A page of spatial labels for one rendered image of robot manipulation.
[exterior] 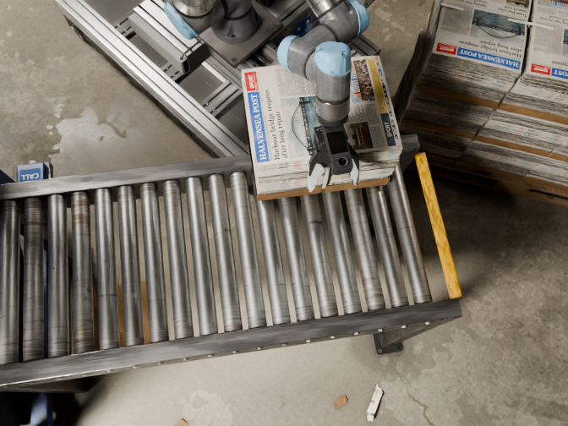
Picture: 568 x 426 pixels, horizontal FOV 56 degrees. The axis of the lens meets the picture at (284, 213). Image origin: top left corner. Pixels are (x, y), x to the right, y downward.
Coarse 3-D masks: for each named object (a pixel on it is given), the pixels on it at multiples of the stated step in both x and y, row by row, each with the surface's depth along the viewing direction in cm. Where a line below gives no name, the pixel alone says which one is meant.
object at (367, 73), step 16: (352, 64) 140; (368, 64) 140; (352, 80) 138; (368, 80) 138; (384, 80) 139; (352, 96) 137; (368, 96) 137; (384, 96) 137; (352, 112) 135; (368, 112) 135; (384, 112) 135; (352, 128) 133; (368, 128) 133; (384, 128) 133; (352, 144) 132; (368, 144) 132; (384, 144) 132; (400, 144) 132; (368, 160) 135; (384, 160) 136; (336, 176) 143; (368, 176) 146; (384, 176) 148
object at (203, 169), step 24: (408, 144) 158; (144, 168) 153; (168, 168) 154; (192, 168) 154; (216, 168) 154; (240, 168) 154; (0, 192) 150; (24, 192) 150; (48, 192) 150; (72, 192) 151
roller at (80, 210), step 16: (80, 192) 151; (80, 208) 149; (80, 224) 147; (80, 240) 146; (80, 256) 144; (80, 272) 143; (80, 288) 142; (80, 304) 140; (80, 320) 139; (80, 336) 137; (80, 352) 137
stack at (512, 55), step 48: (480, 0) 173; (528, 0) 173; (432, 48) 167; (480, 48) 167; (528, 48) 169; (432, 96) 187; (480, 96) 181; (528, 96) 175; (432, 144) 219; (480, 144) 208; (528, 144) 201; (528, 192) 239
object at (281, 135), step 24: (264, 72) 139; (288, 72) 139; (264, 96) 136; (288, 96) 136; (264, 120) 134; (288, 120) 134; (264, 144) 131; (288, 144) 131; (312, 144) 132; (264, 168) 131; (288, 168) 133; (264, 192) 146
